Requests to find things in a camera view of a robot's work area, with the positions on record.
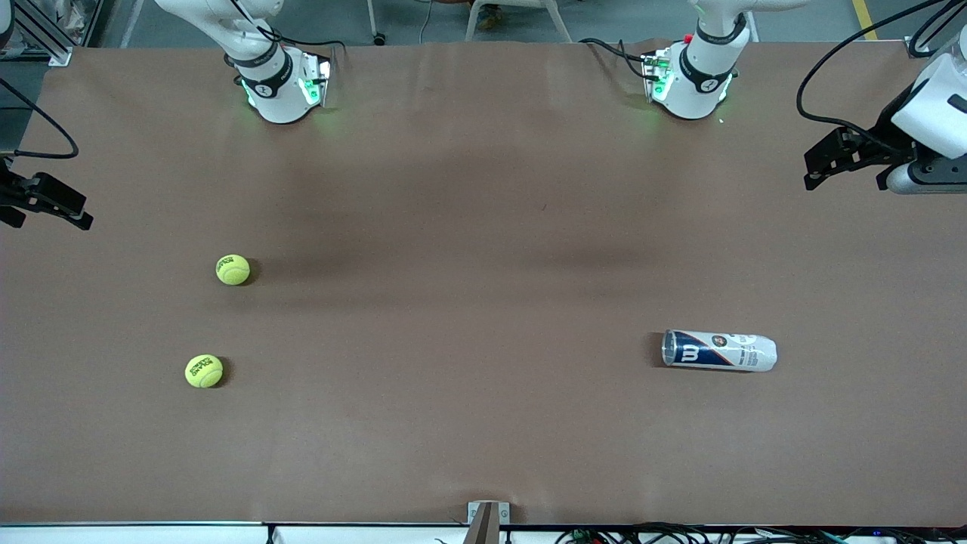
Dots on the white stool legs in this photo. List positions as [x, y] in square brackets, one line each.
[555, 23]

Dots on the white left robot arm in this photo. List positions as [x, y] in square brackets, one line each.
[695, 83]

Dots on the Wilson tennis ball can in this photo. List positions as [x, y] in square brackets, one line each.
[725, 351]

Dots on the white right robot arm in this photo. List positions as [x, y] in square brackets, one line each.
[276, 94]

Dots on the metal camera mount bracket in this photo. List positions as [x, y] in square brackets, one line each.
[483, 525]

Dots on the aluminium frame profile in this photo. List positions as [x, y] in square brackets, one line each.
[53, 47]

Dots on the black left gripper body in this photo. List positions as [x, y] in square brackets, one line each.
[885, 137]

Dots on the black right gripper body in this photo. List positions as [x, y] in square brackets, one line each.
[9, 189]

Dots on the brown table cover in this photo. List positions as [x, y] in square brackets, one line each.
[483, 423]

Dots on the yellow tennis ball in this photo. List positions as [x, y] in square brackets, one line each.
[204, 371]
[233, 270]

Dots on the grey pole with caster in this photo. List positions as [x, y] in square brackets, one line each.
[377, 34]

